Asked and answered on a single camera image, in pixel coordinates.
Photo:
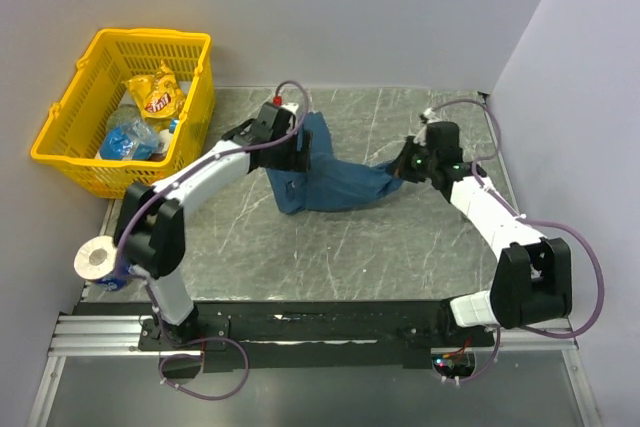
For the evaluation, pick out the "small white bottle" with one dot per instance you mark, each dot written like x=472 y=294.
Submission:
x=166 y=136

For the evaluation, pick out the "aluminium frame rail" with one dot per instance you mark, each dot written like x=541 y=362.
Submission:
x=95 y=373

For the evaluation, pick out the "toilet paper roll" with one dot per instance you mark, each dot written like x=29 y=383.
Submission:
x=94 y=262

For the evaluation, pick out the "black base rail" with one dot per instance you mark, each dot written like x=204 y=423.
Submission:
x=229 y=335

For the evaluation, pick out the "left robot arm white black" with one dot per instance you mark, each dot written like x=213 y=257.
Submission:
x=150 y=237

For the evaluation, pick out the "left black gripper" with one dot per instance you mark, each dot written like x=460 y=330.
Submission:
x=298 y=161

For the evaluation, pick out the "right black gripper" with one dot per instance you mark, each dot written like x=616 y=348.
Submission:
x=401 y=165

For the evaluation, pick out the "blue t-shirt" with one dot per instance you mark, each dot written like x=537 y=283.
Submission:
x=331 y=184

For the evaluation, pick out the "blue plastic bag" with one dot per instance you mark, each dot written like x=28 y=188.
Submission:
x=135 y=140

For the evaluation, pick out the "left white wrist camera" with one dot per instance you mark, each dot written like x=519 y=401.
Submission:
x=294 y=108

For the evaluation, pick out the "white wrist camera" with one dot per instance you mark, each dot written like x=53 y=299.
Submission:
x=427 y=117
x=294 y=108

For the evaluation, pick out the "yellow snack bag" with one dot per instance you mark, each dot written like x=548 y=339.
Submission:
x=158 y=96

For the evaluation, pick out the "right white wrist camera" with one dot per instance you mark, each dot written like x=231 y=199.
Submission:
x=427 y=117

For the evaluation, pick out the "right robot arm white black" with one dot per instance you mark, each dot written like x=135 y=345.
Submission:
x=533 y=278

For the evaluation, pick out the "yellow plastic basket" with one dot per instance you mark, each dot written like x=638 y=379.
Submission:
x=76 y=125

